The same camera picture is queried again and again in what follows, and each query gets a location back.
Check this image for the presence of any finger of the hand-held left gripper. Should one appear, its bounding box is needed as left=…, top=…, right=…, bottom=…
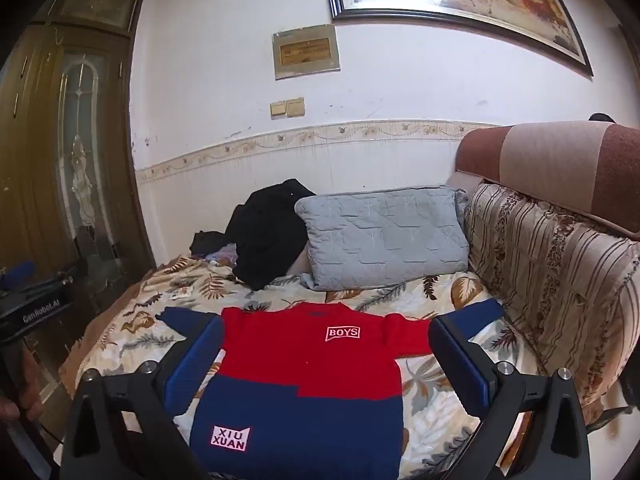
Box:
left=0, top=261, right=37, bottom=287

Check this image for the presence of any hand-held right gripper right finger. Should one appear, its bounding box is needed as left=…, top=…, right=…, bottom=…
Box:
left=429, top=316, right=591, bottom=480

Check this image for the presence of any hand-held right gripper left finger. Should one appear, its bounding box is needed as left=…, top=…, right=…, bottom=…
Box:
left=60, top=316, right=226, bottom=480

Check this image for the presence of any red and blue knit sweater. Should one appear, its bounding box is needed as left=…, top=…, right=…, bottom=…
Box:
left=155, top=301, right=506, bottom=480

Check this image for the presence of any person's left hand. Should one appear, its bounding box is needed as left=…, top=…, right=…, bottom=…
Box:
left=0, top=347, right=47, bottom=423

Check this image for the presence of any leaf print blanket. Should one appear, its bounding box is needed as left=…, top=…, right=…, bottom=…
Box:
left=59, top=255, right=551, bottom=480

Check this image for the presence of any purple cloth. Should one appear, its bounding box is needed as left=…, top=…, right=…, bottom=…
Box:
left=205, top=245, right=242, bottom=267

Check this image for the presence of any small dark cloth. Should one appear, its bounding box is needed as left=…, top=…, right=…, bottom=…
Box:
left=190, top=230, right=227, bottom=256

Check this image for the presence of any striped floral sofa cushion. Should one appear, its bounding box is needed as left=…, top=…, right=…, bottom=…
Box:
left=462, top=182, right=640, bottom=413

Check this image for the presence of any wooden door with glass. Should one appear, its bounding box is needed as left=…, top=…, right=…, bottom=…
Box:
left=0, top=0, right=157, bottom=371

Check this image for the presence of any black jacket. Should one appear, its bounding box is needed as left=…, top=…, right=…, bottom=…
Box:
left=224, top=178, right=317, bottom=292

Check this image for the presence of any grey quilted pillow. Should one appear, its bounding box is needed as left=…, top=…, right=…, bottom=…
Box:
left=294, top=185, right=471, bottom=292

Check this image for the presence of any brown and beige backrest cover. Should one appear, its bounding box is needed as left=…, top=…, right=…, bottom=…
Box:
left=445, top=122, right=640, bottom=241

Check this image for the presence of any framed wall plaque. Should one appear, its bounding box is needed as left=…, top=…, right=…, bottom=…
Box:
left=272, top=24, right=342, bottom=81

